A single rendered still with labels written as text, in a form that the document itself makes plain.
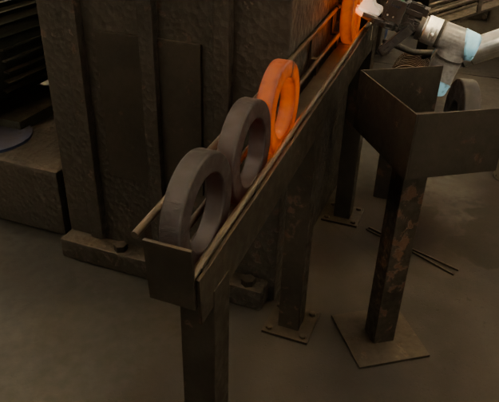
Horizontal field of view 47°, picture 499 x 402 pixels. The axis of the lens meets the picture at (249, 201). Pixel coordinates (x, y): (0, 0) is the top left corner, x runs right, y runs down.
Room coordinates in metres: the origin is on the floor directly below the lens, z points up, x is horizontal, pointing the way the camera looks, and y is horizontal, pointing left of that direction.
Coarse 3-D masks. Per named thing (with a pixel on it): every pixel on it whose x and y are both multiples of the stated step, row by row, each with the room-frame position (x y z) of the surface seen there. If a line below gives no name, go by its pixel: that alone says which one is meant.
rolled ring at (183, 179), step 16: (192, 160) 0.70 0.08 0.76; (208, 160) 0.72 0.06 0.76; (224, 160) 0.77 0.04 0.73; (176, 176) 0.68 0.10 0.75; (192, 176) 0.68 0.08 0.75; (208, 176) 0.77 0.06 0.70; (224, 176) 0.77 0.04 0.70; (176, 192) 0.66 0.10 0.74; (192, 192) 0.67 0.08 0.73; (208, 192) 0.78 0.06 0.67; (224, 192) 0.77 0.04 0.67; (176, 208) 0.65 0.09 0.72; (208, 208) 0.77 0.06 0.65; (224, 208) 0.77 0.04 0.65; (160, 224) 0.64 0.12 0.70; (176, 224) 0.64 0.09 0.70; (208, 224) 0.76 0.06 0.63; (160, 240) 0.64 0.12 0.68; (176, 240) 0.63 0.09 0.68; (192, 240) 0.73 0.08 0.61; (208, 240) 0.73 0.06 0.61
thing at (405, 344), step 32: (384, 96) 1.13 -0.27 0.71; (416, 96) 1.29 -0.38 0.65; (384, 128) 1.11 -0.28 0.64; (416, 128) 1.00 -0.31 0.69; (448, 128) 1.02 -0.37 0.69; (480, 128) 1.04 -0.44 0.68; (416, 160) 1.01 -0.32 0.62; (448, 160) 1.02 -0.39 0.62; (480, 160) 1.04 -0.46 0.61; (416, 192) 1.15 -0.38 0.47; (384, 224) 1.19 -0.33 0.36; (416, 224) 1.15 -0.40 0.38; (384, 256) 1.16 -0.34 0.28; (384, 288) 1.14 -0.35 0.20; (352, 320) 1.23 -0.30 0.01; (384, 320) 1.15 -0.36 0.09; (352, 352) 1.11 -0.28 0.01; (384, 352) 1.11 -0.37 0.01; (416, 352) 1.12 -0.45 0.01
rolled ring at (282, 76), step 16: (272, 64) 1.05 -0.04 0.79; (288, 64) 1.06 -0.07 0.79; (272, 80) 1.01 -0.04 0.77; (288, 80) 1.10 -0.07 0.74; (272, 96) 0.99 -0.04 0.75; (288, 96) 1.12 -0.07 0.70; (272, 112) 0.98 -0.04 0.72; (288, 112) 1.11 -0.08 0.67; (272, 128) 0.99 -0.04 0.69; (288, 128) 1.09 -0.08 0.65; (272, 144) 0.99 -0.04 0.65
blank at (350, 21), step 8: (344, 0) 1.62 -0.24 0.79; (352, 0) 1.62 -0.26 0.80; (360, 0) 1.70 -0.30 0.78; (344, 8) 1.61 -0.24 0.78; (352, 8) 1.60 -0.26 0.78; (344, 16) 1.60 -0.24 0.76; (352, 16) 1.60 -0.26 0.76; (344, 24) 1.60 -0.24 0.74; (352, 24) 1.61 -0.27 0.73; (344, 32) 1.61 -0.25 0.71; (352, 32) 1.62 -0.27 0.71; (344, 40) 1.62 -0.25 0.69; (352, 40) 1.62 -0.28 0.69
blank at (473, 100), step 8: (456, 80) 1.15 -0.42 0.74; (464, 80) 1.12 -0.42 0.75; (472, 80) 1.12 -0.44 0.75; (456, 88) 1.14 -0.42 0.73; (464, 88) 1.09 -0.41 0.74; (472, 88) 1.09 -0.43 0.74; (448, 96) 1.18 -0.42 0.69; (456, 96) 1.13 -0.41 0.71; (464, 96) 1.08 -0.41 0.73; (472, 96) 1.07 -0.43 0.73; (480, 96) 1.07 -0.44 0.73; (448, 104) 1.17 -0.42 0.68; (456, 104) 1.15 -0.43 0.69; (464, 104) 1.06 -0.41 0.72; (472, 104) 1.06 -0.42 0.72; (480, 104) 1.06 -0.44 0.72
